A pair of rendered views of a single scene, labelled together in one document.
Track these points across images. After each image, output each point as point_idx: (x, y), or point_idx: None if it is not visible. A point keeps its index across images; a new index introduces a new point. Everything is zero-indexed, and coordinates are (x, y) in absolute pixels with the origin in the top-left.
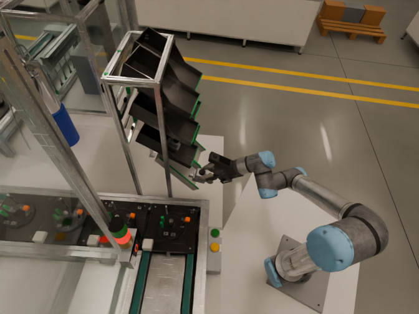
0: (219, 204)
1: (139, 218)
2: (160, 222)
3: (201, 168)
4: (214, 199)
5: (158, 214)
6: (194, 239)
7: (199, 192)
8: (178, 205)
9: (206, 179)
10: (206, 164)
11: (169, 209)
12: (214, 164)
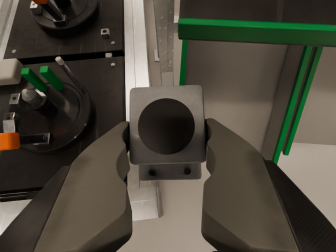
0: (183, 251)
1: (77, 41)
2: (24, 69)
3: (210, 121)
4: (197, 228)
5: (90, 77)
6: (9, 187)
7: (207, 178)
8: (123, 118)
9: (58, 178)
10: (316, 183)
11: (106, 98)
12: (262, 250)
